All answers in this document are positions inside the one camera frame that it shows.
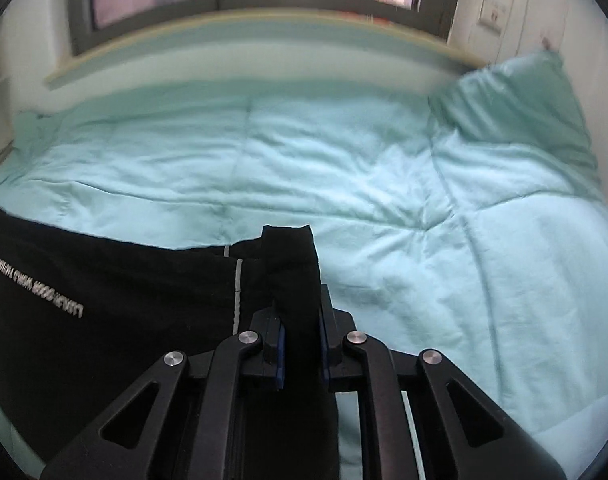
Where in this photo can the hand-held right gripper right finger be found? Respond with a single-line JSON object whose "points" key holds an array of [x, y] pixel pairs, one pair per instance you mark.
{"points": [[326, 350]]}

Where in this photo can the white wall switch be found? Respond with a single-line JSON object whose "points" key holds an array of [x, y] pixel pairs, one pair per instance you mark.
{"points": [[493, 16]]}

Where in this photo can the wooden window sill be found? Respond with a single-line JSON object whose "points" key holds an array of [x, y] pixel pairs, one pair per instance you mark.
{"points": [[264, 35]]}

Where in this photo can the black hooded jacket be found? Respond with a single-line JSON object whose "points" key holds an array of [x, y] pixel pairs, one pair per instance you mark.
{"points": [[108, 335]]}

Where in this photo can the light green quilt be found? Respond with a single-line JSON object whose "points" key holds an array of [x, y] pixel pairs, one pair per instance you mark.
{"points": [[334, 170]]}

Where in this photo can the green pillow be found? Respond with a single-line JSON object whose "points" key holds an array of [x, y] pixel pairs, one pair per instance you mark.
{"points": [[514, 105]]}

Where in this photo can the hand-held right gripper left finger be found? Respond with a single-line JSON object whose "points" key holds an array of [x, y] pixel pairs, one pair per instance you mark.
{"points": [[276, 355]]}

